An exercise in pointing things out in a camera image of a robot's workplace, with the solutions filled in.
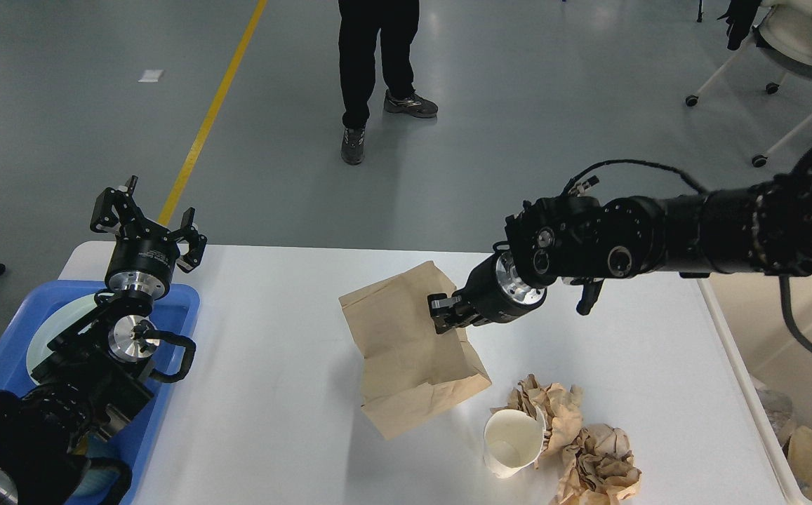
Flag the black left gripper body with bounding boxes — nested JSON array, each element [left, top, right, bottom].
[[105, 237, 179, 300]]

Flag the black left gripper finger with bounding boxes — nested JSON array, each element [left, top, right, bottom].
[[89, 175, 157, 242], [167, 207, 208, 273]]

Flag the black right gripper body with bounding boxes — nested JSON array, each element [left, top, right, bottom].
[[459, 250, 547, 327]]

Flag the brown paper bag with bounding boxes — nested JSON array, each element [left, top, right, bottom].
[[339, 261, 492, 439]]

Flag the light green plate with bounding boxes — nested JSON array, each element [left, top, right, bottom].
[[26, 294, 97, 386]]

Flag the dark teal mug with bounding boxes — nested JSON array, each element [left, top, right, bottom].
[[72, 435, 119, 499]]

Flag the aluminium foil sheet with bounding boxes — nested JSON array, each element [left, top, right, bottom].
[[752, 377, 797, 445]]

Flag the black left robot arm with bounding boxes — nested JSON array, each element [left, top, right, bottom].
[[0, 176, 207, 504]]

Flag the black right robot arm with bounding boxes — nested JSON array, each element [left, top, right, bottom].
[[427, 148, 812, 353]]

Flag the crumpled brown paper upper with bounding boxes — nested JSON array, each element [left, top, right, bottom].
[[490, 374, 583, 458]]

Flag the crumpled brown paper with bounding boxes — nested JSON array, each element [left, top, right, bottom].
[[490, 374, 583, 458], [550, 423, 642, 504]]

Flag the white paper cup upright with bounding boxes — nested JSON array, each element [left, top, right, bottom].
[[483, 408, 545, 479]]

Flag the crumpled brown paper lower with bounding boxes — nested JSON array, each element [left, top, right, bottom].
[[550, 423, 642, 504]]

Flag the person in black trousers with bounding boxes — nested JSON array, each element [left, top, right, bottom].
[[338, 1, 439, 164]]

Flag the beige plastic bin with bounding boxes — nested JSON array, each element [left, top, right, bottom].
[[698, 273, 812, 504]]

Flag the black garment on chair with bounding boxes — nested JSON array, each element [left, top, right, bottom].
[[717, 0, 762, 51]]

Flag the white rolling chair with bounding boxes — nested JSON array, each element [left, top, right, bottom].
[[684, 1, 812, 168]]

